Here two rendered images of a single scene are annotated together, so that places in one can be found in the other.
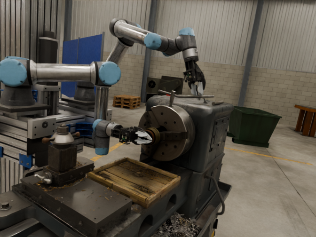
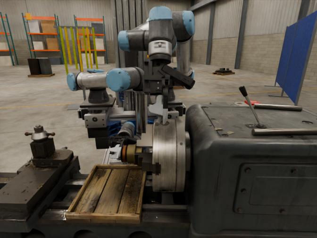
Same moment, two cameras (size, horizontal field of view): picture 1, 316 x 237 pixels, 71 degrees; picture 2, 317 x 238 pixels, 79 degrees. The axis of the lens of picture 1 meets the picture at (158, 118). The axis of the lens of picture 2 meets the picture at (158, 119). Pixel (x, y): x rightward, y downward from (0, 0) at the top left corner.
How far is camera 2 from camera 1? 1.11 m
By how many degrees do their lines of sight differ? 60
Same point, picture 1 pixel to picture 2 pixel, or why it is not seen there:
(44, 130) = (95, 123)
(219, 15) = not seen: outside the picture
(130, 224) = (11, 221)
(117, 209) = (7, 202)
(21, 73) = (72, 82)
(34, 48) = (123, 57)
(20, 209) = not seen: hidden behind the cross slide
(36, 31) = not seen: hidden behind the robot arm
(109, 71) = (112, 78)
